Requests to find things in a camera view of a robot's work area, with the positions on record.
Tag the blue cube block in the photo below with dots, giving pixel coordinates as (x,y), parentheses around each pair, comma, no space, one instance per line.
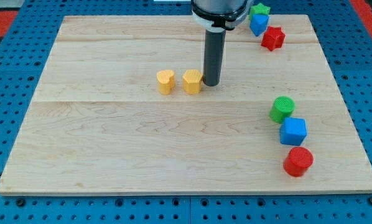
(293,131)

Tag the blue triangle block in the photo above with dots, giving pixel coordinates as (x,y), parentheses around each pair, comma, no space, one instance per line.
(258,23)

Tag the green star block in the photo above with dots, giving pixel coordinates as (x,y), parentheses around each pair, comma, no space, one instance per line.
(259,9)

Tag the light wooden board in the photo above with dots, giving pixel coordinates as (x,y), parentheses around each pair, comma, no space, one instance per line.
(97,124)

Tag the yellow hexagon block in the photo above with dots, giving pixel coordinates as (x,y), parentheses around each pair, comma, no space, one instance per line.
(192,82)

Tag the yellow heart block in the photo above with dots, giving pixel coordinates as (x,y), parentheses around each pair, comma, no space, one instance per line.
(166,81)

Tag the red cylinder block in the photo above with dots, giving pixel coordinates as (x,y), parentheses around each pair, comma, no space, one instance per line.
(298,161)

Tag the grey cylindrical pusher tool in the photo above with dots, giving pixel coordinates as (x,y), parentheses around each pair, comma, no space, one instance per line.
(213,57)

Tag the red star block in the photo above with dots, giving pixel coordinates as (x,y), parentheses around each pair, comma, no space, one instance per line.
(273,38)

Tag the green cylinder block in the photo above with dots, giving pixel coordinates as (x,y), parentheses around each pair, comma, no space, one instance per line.
(282,107)

